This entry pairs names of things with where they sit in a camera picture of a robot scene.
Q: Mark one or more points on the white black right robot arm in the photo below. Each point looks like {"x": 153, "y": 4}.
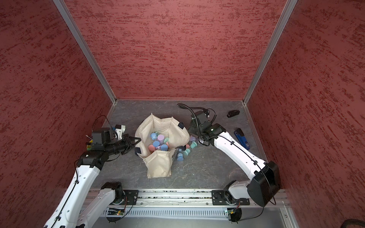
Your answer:
{"x": 264, "y": 176}

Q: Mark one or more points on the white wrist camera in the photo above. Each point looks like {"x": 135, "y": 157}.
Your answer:
{"x": 108, "y": 135}
{"x": 201, "y": 117}

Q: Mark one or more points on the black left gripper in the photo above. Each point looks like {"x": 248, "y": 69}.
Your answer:
{"x": 128, "y": 147}

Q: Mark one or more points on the small black device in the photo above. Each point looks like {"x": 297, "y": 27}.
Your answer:
{"x": 233, "y": 113}

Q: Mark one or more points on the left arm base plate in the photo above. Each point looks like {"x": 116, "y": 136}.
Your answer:
{"x": 126, "y": 197}

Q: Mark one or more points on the pink hourglass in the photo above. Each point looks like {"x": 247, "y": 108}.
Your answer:
{"x": 151, "y": 148}

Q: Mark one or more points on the cream canvas tote bag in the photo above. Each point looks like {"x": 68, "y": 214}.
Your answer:
{"x": 159, "y": 162}

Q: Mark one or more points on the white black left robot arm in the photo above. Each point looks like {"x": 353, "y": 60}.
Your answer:
{"x": 69, "y": 213}

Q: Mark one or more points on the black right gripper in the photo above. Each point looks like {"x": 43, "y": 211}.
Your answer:
{"x": 191, "y": 127}

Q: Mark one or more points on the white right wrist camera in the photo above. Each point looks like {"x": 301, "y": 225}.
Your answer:
{"x": 201, "y": 117}

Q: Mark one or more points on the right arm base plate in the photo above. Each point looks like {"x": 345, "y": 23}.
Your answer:
{"x": 221, "y": 197}

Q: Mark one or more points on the yellow pencil holder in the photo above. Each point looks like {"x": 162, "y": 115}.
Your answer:
{"x": 88, "y": 144}

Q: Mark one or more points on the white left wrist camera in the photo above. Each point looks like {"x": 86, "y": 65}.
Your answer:
{"x": 108, "y": 135}

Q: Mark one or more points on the aluminium front rail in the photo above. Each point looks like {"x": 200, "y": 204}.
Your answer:
{"x": 189, "y": 198}

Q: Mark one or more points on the purple hourglass front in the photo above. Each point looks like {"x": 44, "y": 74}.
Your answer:
{"x": 160, "y": 138}

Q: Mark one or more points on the blue stapler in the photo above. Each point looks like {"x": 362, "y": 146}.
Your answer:
{"x": 241, "y": 138}

